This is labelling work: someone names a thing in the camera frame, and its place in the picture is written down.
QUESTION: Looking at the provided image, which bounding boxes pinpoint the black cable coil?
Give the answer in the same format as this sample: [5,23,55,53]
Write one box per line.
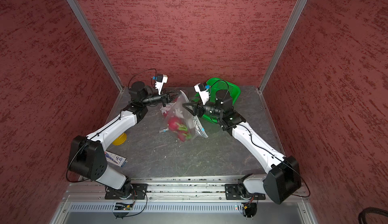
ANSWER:
[358,207,388,224]

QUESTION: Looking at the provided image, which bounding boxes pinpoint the right corner aluminium profile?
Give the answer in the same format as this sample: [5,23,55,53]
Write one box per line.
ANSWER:
[259,0,308,94]

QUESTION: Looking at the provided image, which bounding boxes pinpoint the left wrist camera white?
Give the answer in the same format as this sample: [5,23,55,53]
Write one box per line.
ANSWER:
[153,74,168,95]

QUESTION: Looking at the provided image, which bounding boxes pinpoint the clear zip-top bag front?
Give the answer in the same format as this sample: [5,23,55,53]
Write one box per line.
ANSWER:
[159,90,208,142]

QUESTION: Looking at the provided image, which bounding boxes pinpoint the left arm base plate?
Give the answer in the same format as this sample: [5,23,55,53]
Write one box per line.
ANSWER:
[104,184,148,200]

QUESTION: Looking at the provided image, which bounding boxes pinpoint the yellow cup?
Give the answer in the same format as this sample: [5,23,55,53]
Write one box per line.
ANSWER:
[112,133,127,146]

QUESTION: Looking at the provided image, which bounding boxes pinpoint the green plastic basket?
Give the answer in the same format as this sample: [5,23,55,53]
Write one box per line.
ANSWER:
[192,77,241,124]

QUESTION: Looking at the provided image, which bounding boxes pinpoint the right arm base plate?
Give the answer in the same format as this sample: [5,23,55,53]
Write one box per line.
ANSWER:
[224,184,266,201]

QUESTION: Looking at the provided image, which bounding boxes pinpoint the clear zip-top bag rear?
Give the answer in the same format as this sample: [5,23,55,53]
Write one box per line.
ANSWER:
[159,95,185,134]

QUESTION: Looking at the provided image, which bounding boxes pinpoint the aluminium rail frame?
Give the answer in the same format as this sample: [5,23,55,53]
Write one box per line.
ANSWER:
[52,175,317,224]

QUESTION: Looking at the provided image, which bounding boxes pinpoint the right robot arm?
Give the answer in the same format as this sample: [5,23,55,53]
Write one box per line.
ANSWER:
[182,90,302,204]

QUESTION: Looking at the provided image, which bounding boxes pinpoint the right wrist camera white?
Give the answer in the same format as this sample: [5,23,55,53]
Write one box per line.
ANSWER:
[194,82,210,105]

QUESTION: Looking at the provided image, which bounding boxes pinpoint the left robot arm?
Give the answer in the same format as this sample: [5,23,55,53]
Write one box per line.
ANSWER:
[67,81,181,199]

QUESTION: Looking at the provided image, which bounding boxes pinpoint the small printed packet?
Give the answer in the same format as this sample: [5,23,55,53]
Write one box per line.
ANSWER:
[105,151,127,167]

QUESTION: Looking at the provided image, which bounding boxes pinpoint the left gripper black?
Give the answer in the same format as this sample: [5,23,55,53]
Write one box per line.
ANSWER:
[141,87,181,107]

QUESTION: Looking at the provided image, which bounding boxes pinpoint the clear zip-top bag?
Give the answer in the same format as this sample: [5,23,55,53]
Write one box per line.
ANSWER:
[159,90,208,142]
[159,95,185,134]

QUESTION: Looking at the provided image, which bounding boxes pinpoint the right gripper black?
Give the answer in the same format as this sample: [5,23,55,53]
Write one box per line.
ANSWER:
[184,95,224,117]

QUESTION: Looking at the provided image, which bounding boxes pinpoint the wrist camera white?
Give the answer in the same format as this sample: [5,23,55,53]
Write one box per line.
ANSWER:
[194,82,210,105]
[153,74,168,95]

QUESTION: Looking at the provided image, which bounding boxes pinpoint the corner aluminium profile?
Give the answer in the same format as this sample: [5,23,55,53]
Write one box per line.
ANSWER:
[259,0,308,94]
[66,0,125,93]

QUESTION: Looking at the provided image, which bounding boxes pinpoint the dragon fruit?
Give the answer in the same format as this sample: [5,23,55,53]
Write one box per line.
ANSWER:
[177,132,192,142]
[168,116,182,132]

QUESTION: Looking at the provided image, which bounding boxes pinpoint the left corner aluminium profile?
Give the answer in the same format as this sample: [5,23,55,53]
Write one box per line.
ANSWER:
[66,0,125,93]

